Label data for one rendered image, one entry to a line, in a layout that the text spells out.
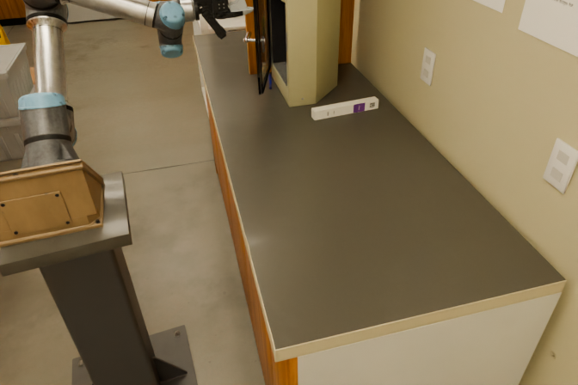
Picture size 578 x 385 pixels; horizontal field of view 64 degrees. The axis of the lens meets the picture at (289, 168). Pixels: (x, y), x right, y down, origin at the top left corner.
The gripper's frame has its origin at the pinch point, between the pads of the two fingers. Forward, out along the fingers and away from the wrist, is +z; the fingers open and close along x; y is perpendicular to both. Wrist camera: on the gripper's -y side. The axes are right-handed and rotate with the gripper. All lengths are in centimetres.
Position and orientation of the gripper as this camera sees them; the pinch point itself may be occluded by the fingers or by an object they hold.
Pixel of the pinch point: (251, 10)
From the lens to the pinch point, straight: 174.0
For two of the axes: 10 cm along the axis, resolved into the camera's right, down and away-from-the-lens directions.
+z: 9.7, -1.6, 2.0
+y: -0.2, -8.2, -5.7
